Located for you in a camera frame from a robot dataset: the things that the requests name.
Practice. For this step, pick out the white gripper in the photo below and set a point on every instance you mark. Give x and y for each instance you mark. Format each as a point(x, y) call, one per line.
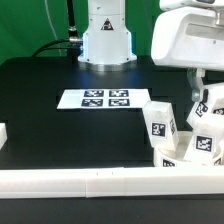
point(189, 37)

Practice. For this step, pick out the white round stool seat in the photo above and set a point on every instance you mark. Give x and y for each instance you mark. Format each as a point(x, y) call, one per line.
point(167, 158)

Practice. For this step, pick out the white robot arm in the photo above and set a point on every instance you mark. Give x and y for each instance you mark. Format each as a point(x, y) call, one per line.
point(107, 43)

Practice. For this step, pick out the white marker base sheet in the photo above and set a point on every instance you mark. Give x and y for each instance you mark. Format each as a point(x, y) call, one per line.
point(103, 98)

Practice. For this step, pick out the white front fence bar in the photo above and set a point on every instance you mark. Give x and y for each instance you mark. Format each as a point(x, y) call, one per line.
point(87, 183)

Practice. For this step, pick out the white left fence block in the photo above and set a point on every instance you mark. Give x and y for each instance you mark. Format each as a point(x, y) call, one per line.
point(3, 134)

